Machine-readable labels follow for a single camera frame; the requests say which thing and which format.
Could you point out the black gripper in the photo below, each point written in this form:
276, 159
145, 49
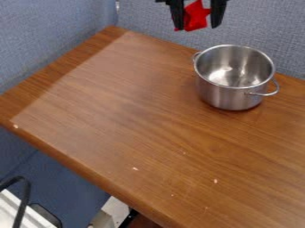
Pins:
176, 5

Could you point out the red star-shaped block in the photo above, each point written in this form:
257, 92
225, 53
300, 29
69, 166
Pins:
196, 16

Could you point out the metal pot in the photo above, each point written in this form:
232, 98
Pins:
236, 76

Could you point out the white box below table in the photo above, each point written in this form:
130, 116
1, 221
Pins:
33, 219

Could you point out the white table bracket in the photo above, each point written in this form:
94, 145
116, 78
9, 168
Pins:
112, 215

